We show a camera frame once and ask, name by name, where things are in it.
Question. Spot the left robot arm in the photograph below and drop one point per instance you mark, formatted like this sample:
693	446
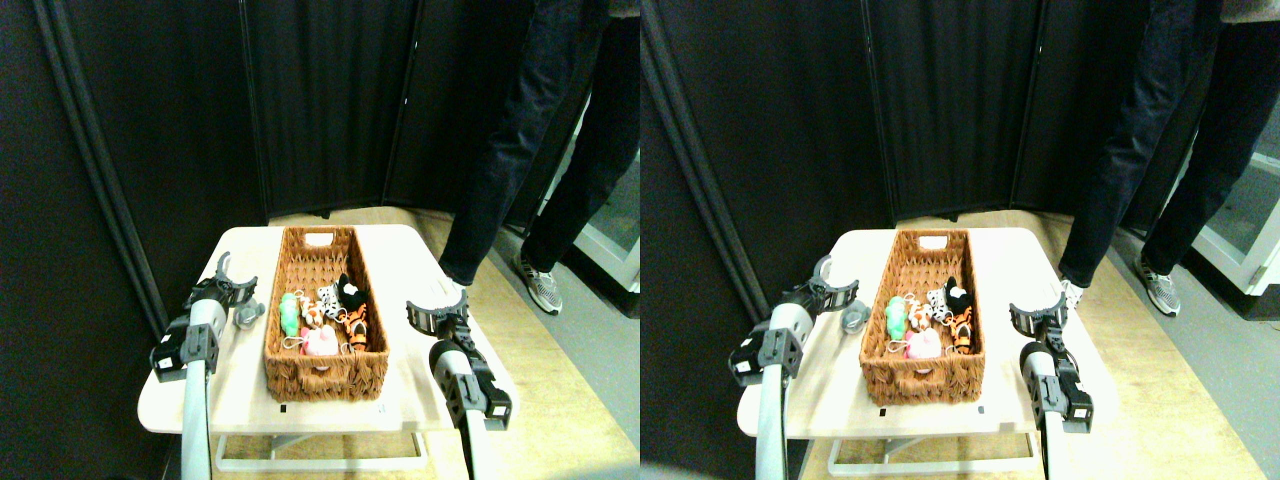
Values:
208	322
792	328

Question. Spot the white shelf unit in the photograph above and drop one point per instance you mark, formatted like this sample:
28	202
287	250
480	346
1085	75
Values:
618	235
1245	235

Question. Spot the low white table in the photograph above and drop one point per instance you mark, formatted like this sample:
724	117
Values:
400	255
1010	258

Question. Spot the black white toy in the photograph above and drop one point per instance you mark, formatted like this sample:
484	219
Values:
957	296
350	292

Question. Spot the orange tiger toy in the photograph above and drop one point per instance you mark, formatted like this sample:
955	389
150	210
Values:
357	328
963	332

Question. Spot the brown wicker basket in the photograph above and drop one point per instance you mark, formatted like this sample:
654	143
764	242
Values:
925	265
315	262

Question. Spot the grey toy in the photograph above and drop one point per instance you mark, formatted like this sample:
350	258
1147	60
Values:
854	318
248	317

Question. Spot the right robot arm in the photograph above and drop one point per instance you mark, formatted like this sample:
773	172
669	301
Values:
1038	366
450	365

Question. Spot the grey curtain pole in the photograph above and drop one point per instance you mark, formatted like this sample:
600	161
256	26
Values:
102	150
706	150

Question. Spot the pink toy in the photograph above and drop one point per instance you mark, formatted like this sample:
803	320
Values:
924	346
320	343

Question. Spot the orange white toy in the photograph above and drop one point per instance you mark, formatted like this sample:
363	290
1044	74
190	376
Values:
313	314
918	316

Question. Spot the white spotted toy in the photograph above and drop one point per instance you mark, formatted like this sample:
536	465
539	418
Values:
937	300
327	297

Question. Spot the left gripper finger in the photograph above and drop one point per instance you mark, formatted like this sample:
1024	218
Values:
821	277
848	296
247	292
221	273

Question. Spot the person's legs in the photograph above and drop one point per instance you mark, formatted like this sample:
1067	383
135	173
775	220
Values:
525	120
1143	120

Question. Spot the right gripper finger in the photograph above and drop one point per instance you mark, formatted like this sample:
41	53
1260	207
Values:
1059	314
421	325
461	312
1024	327

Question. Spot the green toy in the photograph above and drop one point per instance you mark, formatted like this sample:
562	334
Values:
290	315
895	318

